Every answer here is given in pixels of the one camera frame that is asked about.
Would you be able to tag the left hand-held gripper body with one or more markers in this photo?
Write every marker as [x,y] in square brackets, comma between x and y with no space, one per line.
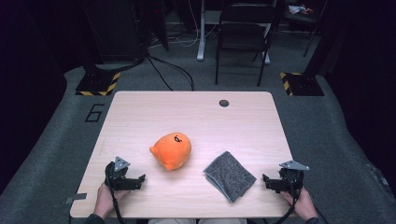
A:
[120,182]

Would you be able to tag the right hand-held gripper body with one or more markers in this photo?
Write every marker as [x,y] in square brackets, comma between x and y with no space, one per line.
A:
[291,180]

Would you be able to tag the grey fluffy cloth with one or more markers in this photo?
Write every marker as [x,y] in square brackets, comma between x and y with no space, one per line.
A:
[230,175]

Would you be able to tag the orange plush toy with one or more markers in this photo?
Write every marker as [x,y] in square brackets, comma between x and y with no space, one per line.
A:
[172,152]

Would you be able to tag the person's left hand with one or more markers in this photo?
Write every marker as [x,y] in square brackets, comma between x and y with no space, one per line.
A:
[103,202]

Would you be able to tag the person's right hand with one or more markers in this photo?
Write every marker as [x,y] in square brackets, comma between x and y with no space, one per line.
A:
[305,207]

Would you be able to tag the grey tape strip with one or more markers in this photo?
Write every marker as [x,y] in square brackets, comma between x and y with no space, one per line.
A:
[76,197]

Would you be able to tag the black table grommet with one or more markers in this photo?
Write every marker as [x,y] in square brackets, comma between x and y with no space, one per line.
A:
[223,103]

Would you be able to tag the black striped stand base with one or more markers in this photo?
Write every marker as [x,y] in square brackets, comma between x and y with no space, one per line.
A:
[98,84]
[303,84]

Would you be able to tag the white desk leg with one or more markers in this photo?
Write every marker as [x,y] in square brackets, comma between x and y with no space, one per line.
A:
[201,34]
[266,57]

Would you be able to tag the black folding chair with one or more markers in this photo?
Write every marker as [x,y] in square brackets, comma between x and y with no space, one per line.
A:
[246,34]

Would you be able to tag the black cabinet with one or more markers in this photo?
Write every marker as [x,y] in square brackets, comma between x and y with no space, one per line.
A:
[115,31]

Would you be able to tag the small colourful item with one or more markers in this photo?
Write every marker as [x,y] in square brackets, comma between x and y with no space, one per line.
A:
[299,9]

